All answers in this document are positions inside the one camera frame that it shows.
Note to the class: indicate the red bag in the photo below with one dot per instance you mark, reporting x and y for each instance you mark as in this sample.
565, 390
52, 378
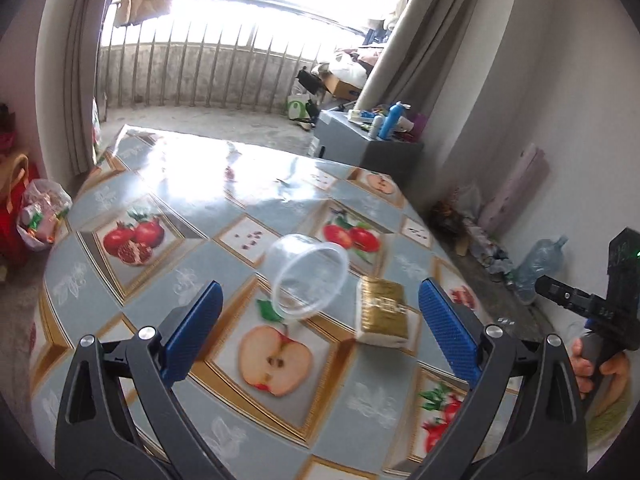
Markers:
12, 210

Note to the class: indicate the grey curtain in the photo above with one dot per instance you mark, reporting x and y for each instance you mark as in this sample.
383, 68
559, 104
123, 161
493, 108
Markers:
440, 35
75, 60

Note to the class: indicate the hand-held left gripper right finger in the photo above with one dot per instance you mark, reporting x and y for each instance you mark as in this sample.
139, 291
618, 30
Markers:
447, 332

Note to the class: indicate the balcony railing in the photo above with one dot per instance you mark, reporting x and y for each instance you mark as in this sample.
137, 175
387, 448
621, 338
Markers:
200, 75

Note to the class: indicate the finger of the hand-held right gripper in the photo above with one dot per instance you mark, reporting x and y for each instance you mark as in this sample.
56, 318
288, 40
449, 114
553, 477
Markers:
560, 292

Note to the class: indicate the person's right forearm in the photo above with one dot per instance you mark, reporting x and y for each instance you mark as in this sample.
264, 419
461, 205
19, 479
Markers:
615, 425

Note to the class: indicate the gold packet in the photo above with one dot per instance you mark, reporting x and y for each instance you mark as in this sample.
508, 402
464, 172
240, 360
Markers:
382, 310

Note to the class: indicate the pink rolled mat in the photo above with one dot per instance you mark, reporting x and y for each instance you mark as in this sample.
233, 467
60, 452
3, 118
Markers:
515, 190

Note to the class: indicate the blue bottle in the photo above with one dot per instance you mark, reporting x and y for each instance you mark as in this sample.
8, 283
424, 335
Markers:
392, 120

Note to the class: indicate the fruit printed tablecloth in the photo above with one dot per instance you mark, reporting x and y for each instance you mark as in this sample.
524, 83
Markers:
200, 240

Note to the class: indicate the purple container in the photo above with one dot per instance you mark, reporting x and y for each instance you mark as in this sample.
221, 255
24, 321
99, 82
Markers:
419, 122

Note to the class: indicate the clear bag of packets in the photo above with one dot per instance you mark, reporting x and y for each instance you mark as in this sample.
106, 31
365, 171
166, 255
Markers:
45, 215

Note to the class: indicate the cardboard box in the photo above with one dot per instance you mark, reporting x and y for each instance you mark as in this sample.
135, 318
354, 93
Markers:
345, 87

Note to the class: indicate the grey cabinet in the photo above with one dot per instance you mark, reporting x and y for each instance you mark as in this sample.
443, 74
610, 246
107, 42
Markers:
360, 150

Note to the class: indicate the clear plastic cup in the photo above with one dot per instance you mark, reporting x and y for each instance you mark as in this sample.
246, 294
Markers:
300, 255

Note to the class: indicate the person's right hand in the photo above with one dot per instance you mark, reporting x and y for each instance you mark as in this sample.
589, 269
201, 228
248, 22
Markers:
580, 375

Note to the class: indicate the clear water jug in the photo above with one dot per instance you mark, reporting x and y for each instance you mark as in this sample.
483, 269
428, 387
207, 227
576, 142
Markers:
537, 270

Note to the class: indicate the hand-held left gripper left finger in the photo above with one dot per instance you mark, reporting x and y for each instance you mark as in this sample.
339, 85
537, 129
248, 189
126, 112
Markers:
192, 332

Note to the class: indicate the green white bag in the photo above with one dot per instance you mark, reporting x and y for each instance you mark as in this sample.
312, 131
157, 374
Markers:
298, 107

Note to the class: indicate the white bottle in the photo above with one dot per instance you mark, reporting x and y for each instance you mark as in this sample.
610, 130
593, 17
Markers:
378, 126

